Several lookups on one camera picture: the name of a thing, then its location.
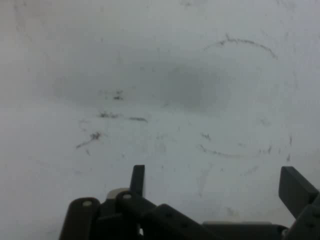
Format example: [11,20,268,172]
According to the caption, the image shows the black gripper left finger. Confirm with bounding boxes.
[58,164,218,240]

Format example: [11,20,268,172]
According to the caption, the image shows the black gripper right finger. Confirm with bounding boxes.
[278,166,320,240]

